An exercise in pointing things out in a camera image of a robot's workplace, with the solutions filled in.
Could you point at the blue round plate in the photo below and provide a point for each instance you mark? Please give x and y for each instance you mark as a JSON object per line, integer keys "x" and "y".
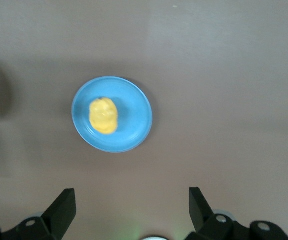
{"x": 134, "y": 112}

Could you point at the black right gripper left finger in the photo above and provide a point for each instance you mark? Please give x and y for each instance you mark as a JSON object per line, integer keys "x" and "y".
{"x": 46, "y": 225}

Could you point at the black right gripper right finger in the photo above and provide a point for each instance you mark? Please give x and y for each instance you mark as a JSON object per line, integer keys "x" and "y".
{"x": 209, "y": 227}

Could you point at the yellow potato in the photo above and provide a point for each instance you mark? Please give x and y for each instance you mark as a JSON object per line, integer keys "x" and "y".
{"x": 103, "y": 116}

